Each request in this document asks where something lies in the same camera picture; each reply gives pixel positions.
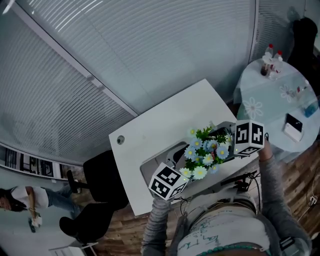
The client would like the blue white flower bouquet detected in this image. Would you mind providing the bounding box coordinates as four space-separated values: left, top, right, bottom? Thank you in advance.
179 121 233 181

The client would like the person's torso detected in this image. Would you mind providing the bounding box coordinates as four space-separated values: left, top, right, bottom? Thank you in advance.
169 189 313 256

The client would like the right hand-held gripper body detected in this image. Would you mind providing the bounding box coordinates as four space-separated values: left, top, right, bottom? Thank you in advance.
233 118 266 157

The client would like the white box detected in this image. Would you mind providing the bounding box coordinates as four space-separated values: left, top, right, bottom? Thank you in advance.
282 122 305 143

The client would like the blue plastic bottle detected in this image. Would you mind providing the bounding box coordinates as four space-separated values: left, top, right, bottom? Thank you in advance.
303 101 320 118

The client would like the clear bottle with red label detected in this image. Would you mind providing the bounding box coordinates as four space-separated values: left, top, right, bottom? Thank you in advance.
294 79 311 100

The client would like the white table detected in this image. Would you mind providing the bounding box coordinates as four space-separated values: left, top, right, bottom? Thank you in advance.
108 78 261 217

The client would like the pale blue floral tablecloth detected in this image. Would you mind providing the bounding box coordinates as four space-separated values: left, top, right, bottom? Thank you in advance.
232 58 320 161

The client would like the white and green packet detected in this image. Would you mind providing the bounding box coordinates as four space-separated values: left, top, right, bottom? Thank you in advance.
27 215 44 234

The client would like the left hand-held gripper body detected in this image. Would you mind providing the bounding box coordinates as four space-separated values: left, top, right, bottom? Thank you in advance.
147 161 190 201

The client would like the turquoise bead necklace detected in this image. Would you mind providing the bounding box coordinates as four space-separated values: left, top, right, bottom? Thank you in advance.
196 244 272 256

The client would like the glass partition with blinds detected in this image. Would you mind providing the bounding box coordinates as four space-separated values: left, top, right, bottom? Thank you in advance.
0 0 296 167

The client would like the person's right forearm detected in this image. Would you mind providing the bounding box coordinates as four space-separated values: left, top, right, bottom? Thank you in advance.
258 139 313 251

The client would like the black smartphone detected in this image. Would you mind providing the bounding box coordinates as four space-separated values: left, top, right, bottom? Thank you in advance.
285 113 304 132

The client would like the grey tray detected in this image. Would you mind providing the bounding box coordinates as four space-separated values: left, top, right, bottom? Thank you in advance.
139 141 236 191

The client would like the black waist-mounted device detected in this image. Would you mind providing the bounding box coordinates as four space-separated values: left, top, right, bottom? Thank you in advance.
219 169 261 192

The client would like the grey strap buckle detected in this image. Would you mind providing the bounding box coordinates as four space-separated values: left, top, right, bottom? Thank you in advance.
279 236 297 252

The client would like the black office chair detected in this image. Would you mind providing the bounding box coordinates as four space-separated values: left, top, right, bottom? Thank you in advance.
59 149 130 245

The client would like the person's left forearm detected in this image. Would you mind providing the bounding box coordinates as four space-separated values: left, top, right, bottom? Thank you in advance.
141 196 173 256

